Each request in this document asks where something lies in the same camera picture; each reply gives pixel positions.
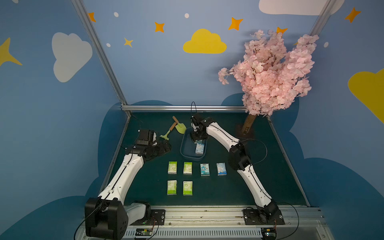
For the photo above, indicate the aluminium rail frame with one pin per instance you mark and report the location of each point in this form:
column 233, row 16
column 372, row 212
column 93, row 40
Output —
column 227, row 223

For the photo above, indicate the right green circuit board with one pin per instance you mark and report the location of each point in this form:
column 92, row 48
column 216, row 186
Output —
column 268, row 234

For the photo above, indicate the blue pocket tissue pack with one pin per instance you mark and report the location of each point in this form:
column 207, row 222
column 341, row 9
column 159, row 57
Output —
column 205, row 169

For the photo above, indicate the blue plastic storage box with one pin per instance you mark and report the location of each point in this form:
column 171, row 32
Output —
column 188, row 148

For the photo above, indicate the green toy shovel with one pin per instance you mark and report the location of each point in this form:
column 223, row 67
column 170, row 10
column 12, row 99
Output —
column 181, row 128

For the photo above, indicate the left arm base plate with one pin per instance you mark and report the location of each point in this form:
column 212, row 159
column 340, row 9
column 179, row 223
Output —
column 156, row 217

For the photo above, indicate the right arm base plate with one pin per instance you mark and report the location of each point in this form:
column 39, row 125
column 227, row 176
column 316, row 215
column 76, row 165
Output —
column 255, row 217

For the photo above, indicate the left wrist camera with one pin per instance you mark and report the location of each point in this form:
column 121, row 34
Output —
column 146, row 138

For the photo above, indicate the green toy rake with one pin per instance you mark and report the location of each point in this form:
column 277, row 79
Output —
column 165, row 137

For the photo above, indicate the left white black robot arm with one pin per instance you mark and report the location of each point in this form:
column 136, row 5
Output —
column 106, row 217

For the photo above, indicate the green circuit board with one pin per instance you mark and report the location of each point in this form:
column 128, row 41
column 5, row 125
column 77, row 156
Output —
column 268, row 234
column 143, row 233

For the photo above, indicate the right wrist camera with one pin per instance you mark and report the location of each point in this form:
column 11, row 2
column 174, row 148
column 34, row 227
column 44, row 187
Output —
column 197, row 121

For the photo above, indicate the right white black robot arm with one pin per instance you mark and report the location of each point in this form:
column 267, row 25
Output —
column 240, row 161

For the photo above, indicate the pink cherry blossom tree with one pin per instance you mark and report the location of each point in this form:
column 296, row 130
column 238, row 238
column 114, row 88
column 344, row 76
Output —
column 270, row 76

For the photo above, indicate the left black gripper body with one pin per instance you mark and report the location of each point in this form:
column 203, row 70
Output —
column 162, row 147

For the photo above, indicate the left green circuit board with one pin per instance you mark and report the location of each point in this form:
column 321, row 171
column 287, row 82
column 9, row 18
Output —
column 143, row 233

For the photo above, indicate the green pocket tissue pack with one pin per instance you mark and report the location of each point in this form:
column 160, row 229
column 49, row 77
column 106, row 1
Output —
column 172, row 168

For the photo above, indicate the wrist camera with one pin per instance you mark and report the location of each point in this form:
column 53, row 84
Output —
column 146, row 138
column 197, row 121

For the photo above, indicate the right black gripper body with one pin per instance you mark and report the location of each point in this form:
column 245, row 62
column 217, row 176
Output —
column 197, row 137

